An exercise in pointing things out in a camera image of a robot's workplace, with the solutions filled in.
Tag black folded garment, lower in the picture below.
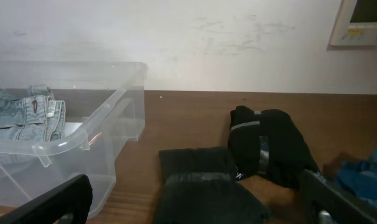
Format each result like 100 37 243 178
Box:
152 147 270 224

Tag light blue jeans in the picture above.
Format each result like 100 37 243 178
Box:
0 81 67 166

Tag black folded garment, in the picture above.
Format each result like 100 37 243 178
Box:
228 105 320 189
152 147 270 224

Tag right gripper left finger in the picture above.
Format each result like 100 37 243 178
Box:
0 174 93 224

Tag black folded garment, upper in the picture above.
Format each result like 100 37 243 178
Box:
228 105 320 189

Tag blue folded shirt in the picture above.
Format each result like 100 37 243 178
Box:
330 147 377 208

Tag clear plastic storage bin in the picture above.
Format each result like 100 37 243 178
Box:
0 62 147 217

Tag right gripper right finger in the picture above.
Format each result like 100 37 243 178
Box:
300 170 377 224

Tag wall control panel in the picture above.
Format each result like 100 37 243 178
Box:
330 0 377 47

